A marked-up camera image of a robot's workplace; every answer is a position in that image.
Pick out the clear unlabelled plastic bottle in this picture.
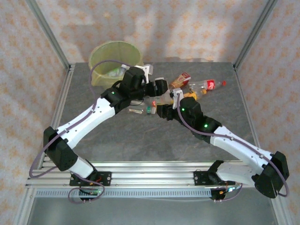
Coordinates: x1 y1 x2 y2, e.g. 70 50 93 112
161 91 175 105

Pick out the brown tea bottle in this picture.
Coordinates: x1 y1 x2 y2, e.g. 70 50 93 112
168 72 191 90

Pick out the red label cola bottle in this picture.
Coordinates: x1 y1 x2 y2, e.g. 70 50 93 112
188 79 227 91

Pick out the yellow-lined trash bin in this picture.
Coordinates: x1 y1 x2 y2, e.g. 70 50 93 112
89 41 145 86

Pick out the orange yellow label bottle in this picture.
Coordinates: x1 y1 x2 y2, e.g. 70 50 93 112
182 90 208 100

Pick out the grey metal lower panel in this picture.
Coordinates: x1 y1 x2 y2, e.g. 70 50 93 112
25 198 279 225

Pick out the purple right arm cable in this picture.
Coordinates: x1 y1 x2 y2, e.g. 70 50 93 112
177 93 290 203

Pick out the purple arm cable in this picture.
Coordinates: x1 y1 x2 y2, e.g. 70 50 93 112
177 93 290 203
29 60 129 204

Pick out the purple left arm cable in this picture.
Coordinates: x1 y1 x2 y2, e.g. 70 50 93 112
29 60 129 204

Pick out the aluminium table side rail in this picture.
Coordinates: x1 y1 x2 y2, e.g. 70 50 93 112
38 64 75 168
233 64 268 168

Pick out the aluminium cross rail beam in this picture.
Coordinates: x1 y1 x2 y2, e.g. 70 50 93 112
25 161 281 188

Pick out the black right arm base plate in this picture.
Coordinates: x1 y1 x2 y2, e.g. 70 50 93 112
194 171 218 187

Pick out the grey slotted cable duct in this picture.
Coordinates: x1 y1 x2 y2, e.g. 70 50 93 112
35 188 213 199

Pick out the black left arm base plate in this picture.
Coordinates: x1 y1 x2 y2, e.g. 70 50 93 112
69 171 112 187

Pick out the aluminium frame post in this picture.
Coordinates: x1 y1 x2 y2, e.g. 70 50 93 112
233 0 278 70
25 0 71 70

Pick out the aluminium frame leg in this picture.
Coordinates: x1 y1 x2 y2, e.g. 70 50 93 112
13 187 36 225
268 187 293 225

